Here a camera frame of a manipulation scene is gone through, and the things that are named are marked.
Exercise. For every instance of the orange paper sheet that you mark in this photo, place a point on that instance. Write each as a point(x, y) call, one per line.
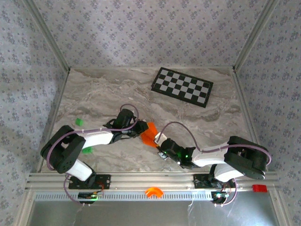
point(149, 137)

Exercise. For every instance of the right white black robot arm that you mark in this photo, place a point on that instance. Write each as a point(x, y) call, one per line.
point(245, 157)

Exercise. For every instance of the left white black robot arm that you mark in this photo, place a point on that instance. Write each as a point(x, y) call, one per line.
point(63, 153)

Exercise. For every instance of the silver metal sheet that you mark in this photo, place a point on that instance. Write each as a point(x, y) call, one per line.
point(150, 214)

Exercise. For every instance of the orange curved plastic piece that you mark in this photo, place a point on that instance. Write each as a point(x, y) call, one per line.
point(154, 191)

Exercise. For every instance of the small green cube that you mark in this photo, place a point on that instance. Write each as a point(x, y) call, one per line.
point(79, 121)

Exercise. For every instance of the flat green building block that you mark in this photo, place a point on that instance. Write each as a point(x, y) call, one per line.
point(87, 150)

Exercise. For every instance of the black white checkerboard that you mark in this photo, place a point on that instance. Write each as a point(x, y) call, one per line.
point(182, 87)

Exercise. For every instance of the red plastic block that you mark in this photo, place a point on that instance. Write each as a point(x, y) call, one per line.
point(259, 188)

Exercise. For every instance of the floral patterned cloth panel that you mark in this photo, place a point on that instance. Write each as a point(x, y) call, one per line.
point(282, 94)
point(150, 33)
point(18, 94)

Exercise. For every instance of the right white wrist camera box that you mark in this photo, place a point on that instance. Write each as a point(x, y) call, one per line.
point(160, 137)

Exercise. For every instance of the wide aluminium mounting rail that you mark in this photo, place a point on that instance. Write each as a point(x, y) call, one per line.
point(150, 180)

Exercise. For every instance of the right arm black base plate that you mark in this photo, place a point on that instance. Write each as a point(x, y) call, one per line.
point(198, 181)

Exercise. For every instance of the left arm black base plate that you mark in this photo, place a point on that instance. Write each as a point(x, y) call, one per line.
point(105, 181)

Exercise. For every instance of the aluminium table side rail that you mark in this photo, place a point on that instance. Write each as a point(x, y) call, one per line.
point(58, 99)
point(240, 94)

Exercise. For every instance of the aluminium frame post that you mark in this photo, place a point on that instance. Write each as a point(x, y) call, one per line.
point(256, 33)
point(47, 33)

